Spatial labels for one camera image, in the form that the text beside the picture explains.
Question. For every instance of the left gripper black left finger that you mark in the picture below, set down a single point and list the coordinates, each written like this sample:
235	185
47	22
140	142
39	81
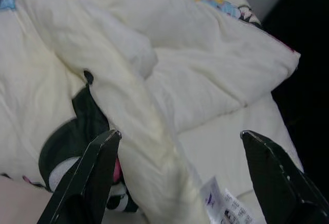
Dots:
84	183

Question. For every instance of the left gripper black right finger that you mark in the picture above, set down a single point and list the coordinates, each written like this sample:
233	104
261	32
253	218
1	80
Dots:
282	190

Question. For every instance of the white bed sheet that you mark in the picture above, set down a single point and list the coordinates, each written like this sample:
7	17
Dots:
15	201

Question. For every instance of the white quilt care label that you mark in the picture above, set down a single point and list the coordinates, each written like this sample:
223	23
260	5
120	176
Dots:
231	206

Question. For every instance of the cream cartoon print quilt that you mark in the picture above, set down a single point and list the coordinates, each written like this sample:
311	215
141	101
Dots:
180	54

